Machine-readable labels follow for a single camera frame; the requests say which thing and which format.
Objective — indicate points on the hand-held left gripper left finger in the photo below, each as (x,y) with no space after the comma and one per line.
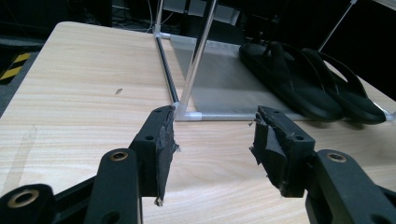
(154,155)

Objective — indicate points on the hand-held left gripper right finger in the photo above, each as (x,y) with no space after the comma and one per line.
(283,155)

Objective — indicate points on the black flip-flop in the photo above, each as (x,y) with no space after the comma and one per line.
(361,107)
(299,93)

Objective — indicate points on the metal shoe rack grey shelves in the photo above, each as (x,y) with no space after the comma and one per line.
(224,84)

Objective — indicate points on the yellow black striped stand base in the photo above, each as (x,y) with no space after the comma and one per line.
(14,70)

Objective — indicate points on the white metal desk frame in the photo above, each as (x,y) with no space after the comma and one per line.
(199,7)

